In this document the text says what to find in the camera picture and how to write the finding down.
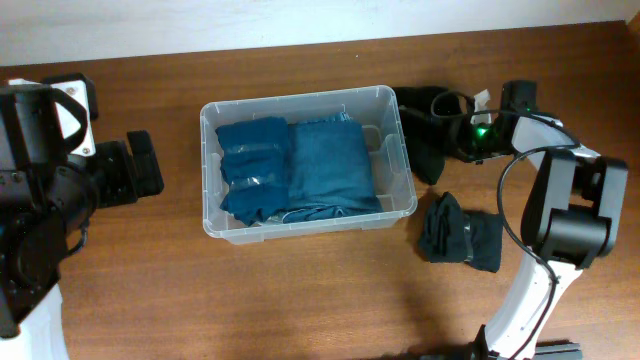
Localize black garment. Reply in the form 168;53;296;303
393;86;473;185
417;192;503;273

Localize blue garment with tape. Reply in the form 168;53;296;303
216;117;290;226

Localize clear plastic storage container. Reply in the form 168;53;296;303
199;85;418;245

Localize dark blue jeans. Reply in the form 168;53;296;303
278;112;383;223

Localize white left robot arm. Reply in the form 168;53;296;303
1;77;164;359

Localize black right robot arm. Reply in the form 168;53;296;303
447;80;628;359

